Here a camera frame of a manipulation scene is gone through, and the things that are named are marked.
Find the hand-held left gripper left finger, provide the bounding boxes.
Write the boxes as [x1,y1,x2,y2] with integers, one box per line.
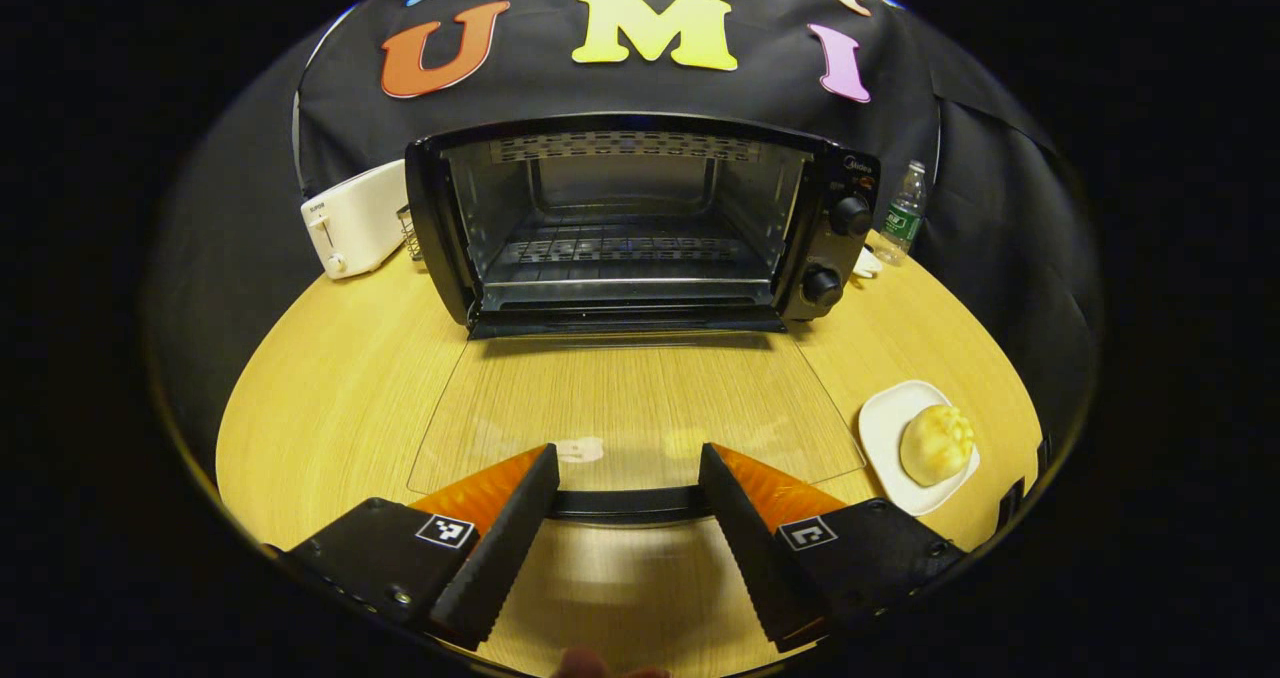
[263,443,562,652]

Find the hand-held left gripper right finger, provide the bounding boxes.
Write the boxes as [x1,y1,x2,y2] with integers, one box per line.
[697,443,968,654]

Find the round yellow bun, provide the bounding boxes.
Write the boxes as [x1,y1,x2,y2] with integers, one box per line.
[900,405,975,487]

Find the black electric oven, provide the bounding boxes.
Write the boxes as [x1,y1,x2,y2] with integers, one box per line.
[405,113,883,529]

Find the white rectangular plate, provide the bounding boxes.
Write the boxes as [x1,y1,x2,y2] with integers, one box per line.
[858,380,981,517]

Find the white toaster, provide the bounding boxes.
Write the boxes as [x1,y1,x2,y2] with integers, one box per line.
[300,158,411,280]

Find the clear plastic water bottle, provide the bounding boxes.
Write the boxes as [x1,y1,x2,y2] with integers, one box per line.
[875,161,928,266]

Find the black backdrop cloth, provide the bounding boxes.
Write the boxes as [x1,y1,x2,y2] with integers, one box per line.
[145,0,1101,459]

